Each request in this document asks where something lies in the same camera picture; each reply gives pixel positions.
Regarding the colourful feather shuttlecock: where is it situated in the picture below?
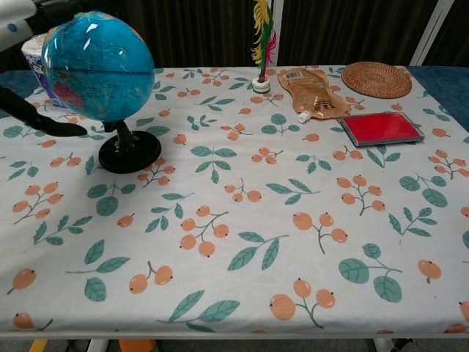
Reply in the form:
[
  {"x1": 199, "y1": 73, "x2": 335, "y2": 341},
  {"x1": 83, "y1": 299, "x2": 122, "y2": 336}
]
[{"x1": 250, "y1": 0, "x2": 278, "y2": 94}]

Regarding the blue world globe black stand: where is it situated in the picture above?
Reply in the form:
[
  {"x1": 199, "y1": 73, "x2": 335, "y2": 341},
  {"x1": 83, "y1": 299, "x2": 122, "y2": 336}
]
[{"x1": 40, "y1": 10, "x2": 162, "y2": 175}]

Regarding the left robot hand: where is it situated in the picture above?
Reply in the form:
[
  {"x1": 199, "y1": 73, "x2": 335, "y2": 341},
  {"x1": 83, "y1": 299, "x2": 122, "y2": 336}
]
[{"x1": 0, "y1": 0, "x2": 88, "y2": 138}]

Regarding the white frame post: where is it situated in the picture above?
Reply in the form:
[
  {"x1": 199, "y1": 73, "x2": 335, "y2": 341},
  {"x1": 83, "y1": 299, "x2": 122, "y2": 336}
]
[
  {"x1": 409, "y1": 0, "x2": 454, "y2": 67},
  {"x1": 273, "y1": 0, "x2": 284, "y2": 68}
]

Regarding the orange object under table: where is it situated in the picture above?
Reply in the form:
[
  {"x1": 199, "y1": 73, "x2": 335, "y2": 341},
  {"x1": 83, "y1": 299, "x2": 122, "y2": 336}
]
[{"x1": 118, "y1": 339, "x2": 157, "y2": 352}]

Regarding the white fruit leaf print tablecloth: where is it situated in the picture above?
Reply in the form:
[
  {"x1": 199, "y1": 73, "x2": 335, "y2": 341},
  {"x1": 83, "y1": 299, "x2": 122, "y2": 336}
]
[{"x1": 0, "y1": 65, "x2": 469, "y2": 335}]

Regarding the red ink pad grey case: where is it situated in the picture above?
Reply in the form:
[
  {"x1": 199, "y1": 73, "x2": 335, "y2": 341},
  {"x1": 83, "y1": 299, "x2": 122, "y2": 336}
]
[{"x1": 339, "y1": 111, "x2": 427, "y2": 148}]

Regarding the white patterned cup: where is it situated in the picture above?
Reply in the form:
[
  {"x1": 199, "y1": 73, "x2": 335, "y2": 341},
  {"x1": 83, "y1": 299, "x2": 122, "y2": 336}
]
[{"x1": 21, "y1": 33, "x2": 70, "y2": 109}]

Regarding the brown spout pouch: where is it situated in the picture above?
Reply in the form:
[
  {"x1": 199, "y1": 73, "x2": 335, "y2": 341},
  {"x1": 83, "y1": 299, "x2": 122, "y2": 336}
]
[{"x1": 277, "y1": 67, "x2": 352, "y2": 124}]

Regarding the round woven rattan coaster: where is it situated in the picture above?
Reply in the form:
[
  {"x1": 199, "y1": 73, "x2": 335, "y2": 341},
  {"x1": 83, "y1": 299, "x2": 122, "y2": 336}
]
[{"x1": 341, "y1": 61, "x2": 413, "y2": 100}]

